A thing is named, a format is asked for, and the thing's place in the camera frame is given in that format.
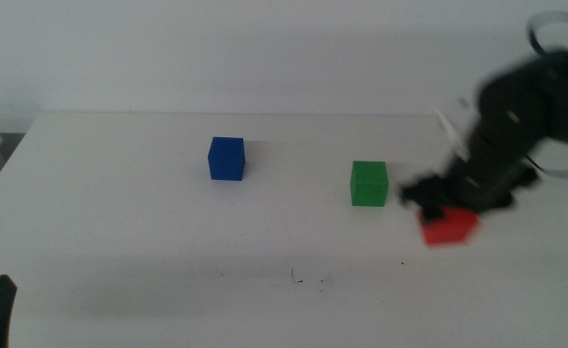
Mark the green cube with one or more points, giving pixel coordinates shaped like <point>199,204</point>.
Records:
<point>369,184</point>

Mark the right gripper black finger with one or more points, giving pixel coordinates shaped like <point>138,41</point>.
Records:
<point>432,213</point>
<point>496,204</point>

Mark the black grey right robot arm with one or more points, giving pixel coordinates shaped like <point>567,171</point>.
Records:
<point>520,111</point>

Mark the red cube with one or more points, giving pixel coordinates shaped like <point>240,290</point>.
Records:
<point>450,229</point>

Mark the blue cube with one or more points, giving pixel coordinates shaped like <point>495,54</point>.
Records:
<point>226,159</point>

